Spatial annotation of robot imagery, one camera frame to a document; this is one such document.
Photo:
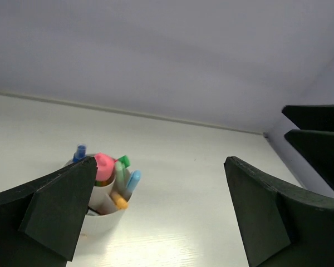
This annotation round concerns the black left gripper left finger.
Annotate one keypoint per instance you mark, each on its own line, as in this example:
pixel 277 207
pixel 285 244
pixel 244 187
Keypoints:
pixel 41 220

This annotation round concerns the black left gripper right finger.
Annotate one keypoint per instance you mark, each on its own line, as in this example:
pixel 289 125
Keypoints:
pixel 280 224

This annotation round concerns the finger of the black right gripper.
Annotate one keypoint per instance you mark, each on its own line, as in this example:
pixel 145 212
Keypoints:
pixel 317 148
pixel 311 117

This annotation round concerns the blue capped glue bottle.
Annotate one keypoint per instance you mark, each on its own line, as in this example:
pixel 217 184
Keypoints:
pixel 80 153

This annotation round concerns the yellow cap eraser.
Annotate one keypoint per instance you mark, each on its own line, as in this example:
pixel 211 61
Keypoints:
pixel 119 201

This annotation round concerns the pink crayon bottle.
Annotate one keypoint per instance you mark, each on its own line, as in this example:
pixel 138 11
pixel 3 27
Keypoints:
pixel 105 169

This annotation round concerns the pale green highlighter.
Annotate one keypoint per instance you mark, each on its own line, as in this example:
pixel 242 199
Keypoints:
pixel 120 176

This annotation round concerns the pale blue highlighter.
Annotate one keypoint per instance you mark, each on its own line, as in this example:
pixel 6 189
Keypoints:
pixel 132 184

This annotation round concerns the black green highlighter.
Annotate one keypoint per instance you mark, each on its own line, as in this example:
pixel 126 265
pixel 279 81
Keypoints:
pixel 124 160

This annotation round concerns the white round pen holder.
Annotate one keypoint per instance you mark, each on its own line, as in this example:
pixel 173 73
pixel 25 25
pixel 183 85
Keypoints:
pixel 110 215

